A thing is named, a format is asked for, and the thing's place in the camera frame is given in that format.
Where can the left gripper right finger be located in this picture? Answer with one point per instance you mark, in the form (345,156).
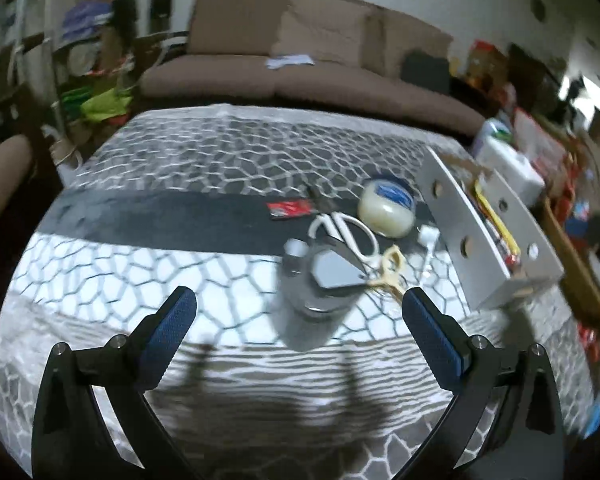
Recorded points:
(439,337)

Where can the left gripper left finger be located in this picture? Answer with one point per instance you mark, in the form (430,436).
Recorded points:
(157,338)

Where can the beige plastic clip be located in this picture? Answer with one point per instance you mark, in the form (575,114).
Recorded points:
(389,275)

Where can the grey tumbler bottle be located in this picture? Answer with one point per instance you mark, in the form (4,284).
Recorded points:
(317,284)

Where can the clear tape roll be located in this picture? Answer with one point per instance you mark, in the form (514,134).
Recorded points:
(387,206)

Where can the white cardboard box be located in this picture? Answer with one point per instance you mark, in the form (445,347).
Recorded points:
(489,278)

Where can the wicker basket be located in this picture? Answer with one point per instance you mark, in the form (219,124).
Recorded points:
(577,284)

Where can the patterned grey table cloth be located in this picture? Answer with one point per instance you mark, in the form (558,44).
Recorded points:
(240,293)

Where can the red snack wrapper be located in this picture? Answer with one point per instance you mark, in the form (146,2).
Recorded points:
(289,209)

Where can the white tissue pack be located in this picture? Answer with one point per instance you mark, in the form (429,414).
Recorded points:
(513,167)

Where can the brown armchair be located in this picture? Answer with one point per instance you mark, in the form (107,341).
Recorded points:
(16,160)

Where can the green bag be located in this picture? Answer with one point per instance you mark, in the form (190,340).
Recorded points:
(106,105)

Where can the black cushion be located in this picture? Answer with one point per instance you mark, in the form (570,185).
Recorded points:
(426,71)

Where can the white paper on sofa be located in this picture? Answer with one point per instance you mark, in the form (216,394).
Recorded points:
(289,60)

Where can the brown sofa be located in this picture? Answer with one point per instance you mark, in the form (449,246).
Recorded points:
(346,55)

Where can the white handled scissors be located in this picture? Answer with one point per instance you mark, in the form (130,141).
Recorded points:
(338,225)

